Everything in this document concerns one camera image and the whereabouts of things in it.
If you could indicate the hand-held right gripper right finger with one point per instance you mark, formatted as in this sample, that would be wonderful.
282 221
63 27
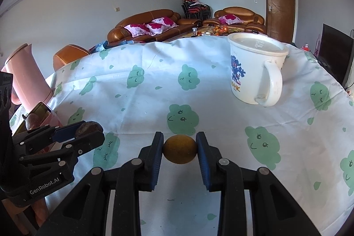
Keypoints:
203 161

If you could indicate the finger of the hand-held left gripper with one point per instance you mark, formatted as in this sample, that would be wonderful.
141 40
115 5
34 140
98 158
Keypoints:
66 132
88 142

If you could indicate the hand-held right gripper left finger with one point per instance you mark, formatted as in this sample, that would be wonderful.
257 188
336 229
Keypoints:
157 158

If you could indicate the dark brown wrinkled fruit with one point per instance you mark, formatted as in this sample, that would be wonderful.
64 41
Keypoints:
88 128

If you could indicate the pink metal tin box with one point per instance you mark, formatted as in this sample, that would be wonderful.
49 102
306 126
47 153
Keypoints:
54 121

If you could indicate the small yellow-brown round fruit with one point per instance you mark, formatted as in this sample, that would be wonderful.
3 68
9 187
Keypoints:
179 149

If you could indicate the person's left hand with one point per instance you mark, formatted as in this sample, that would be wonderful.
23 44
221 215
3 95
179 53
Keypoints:
41 212

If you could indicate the white tablecloth with green clouds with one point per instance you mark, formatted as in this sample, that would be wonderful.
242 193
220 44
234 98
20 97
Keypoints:
221 120

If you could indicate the pink electric kettle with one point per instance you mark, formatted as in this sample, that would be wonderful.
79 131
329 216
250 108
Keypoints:
25 78

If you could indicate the brown leather chair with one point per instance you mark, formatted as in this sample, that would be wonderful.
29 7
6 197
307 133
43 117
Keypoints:
70 55

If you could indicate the blue plaid cloth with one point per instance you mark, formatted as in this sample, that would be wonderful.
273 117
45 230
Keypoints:
101 46

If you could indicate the white mug with blue print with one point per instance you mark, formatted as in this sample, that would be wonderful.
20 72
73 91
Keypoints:
249 73

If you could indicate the long brown leather sofa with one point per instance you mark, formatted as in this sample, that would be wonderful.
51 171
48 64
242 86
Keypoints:
119 34

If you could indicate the pink floral cushion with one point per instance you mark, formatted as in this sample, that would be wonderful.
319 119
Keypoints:
229 19
166 21
156 28
137 29

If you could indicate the wooden coffee table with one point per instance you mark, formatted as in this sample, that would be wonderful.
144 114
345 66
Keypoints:
215 30

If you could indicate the stack of dark chairs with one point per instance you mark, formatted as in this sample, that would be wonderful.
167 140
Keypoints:
196 10

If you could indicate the brown leather armchair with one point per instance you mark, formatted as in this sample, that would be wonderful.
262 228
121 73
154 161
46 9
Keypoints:
235 11

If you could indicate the black television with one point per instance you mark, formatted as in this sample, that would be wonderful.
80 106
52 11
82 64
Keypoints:
336 53

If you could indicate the brown wooden door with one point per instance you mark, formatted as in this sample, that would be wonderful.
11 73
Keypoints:
279 6

